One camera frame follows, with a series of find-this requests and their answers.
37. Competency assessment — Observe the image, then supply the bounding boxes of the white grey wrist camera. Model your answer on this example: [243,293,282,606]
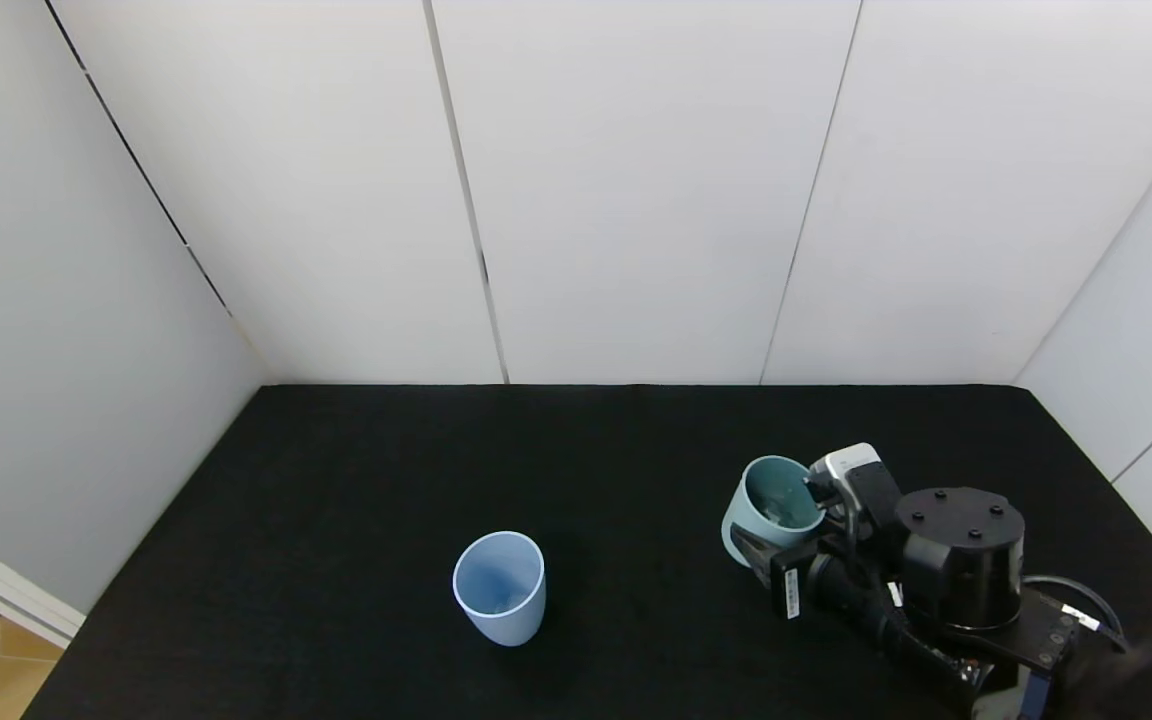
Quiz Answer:
[808,442,904,543]

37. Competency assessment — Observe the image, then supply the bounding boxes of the white baseboard strip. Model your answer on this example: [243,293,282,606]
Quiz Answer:
[0,520,87,649]

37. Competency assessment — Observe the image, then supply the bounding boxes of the black table cloth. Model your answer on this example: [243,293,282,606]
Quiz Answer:
[21,384,1152,720]

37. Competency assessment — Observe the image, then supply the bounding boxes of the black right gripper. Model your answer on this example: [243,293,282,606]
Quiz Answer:
[729,522,892,641]

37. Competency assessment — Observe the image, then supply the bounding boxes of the teal plastic cup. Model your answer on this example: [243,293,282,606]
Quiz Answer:
[720,455,828,570]

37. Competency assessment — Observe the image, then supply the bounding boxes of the black camera cable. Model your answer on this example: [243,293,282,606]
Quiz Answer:
[836,500,865,583]

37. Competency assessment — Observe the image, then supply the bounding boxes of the light blue plastic cup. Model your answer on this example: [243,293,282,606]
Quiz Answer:
[452,530,547,648]

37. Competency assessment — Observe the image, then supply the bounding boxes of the black cable with white label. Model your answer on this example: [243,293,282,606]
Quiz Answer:
[1020,574,1129,653]

